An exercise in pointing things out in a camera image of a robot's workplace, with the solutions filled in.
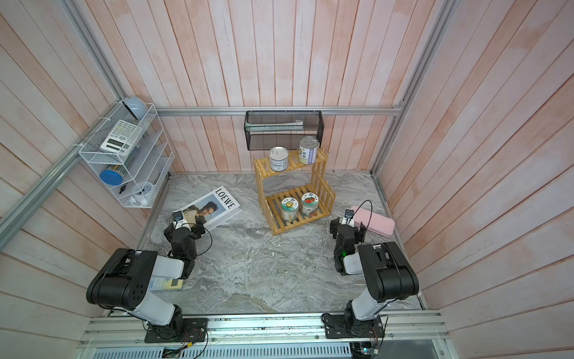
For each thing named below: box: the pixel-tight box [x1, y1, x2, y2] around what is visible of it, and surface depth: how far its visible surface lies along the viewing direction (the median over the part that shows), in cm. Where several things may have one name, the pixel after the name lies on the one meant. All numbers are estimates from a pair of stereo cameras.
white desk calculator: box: [99, 119, 143, 158], surface depth 77 cm
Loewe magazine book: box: [178, 185, 242, 229], surface depth 103 cm
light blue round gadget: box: [121, 96, 148, 121], surface depth 84 cm
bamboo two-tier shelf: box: [253, 148, 338, 236], surface depth 100 cm
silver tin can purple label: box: [298, 135, 320, 166], surface depth 84 cm
